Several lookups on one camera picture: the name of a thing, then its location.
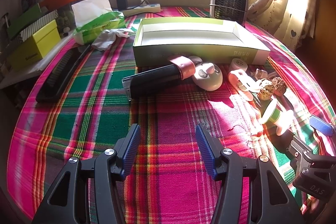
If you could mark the black charger adapter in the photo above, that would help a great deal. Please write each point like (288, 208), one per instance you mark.
(122, 4)

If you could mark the green white thread spool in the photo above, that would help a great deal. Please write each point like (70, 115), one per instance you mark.
(281, 119)

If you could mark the pink cylindrical case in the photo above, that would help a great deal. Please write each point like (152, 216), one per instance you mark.
(185, 66)

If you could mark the green cardboard box tray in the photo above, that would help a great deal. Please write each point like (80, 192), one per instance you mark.
(213, 40)

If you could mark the white earbud case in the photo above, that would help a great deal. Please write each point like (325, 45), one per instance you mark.
(208, 76)

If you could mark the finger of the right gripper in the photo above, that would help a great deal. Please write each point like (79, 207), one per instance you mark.
(322, 126)
(297, 151)

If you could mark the black comb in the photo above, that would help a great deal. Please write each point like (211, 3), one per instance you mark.
(57, 81)

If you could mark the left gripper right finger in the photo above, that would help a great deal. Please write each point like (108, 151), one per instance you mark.
(270, 200)

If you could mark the green tissue pack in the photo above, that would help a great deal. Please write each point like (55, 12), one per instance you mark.
(92, 17)

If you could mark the white power strip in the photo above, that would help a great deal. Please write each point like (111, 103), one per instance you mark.
(153, 8)

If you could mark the yellow green box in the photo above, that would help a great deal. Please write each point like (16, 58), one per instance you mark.
(36, 47)

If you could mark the grey mini fan heater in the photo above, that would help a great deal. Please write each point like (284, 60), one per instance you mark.
(232, 10)

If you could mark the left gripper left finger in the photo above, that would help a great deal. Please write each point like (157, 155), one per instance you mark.
(66, 200)

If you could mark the walnut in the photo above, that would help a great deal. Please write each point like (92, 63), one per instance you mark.
(266, 89)
(279, 86)

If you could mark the crumpled white tissue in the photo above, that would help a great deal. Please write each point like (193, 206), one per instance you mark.
(106, 39)

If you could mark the pink white clip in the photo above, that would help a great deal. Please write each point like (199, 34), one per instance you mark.
(243, 84)

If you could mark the white round roll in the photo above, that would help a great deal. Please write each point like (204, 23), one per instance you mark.
(238, 63)

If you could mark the striped box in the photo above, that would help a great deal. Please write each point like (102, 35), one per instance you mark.
(24, 34)

